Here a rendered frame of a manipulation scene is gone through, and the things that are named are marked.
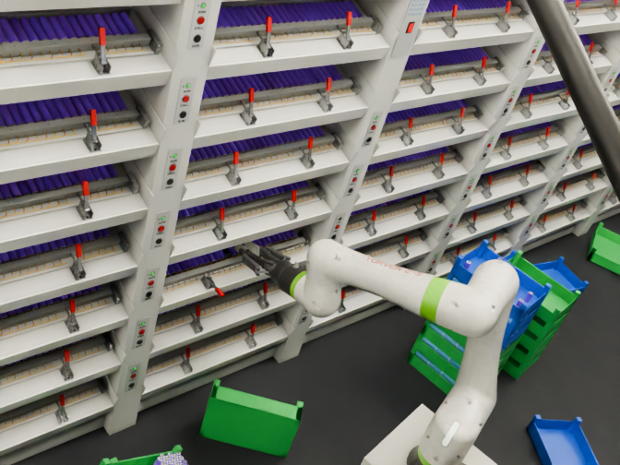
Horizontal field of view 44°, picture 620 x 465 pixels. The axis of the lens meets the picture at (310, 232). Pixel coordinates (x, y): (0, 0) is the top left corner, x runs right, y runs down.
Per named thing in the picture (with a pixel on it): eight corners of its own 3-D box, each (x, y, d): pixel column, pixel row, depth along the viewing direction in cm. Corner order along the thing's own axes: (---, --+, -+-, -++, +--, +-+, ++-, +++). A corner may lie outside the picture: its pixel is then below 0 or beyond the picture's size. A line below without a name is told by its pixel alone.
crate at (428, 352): (499, 374, 307) (506, 360, 302) (472, 397, 293) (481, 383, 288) (439, 327, 319) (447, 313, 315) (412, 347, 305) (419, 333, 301)
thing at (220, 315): (296, 304, 274) (313, 284, 264) (146, 360, 236) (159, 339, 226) (268, 257, 280) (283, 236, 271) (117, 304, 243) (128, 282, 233)
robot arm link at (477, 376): (499, 407, 234) (530, 259, 206) (480, 441, 222) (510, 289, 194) (459, 390, 240) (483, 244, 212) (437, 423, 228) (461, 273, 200)
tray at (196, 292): (311, 263, 263) (323, 248, 256) (154, 315, 225) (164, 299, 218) (281, 217, 269) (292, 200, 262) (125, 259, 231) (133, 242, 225)
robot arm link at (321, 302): (318, 329, 215) (347, 316, 222) (323, 292, 209) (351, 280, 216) (286, 306, 224) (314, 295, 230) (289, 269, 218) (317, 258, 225)
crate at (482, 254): (542, 301, 283) (553, 285, 278) (517, 323, 269) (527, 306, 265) (477, 254, 296) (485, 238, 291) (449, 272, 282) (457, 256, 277)
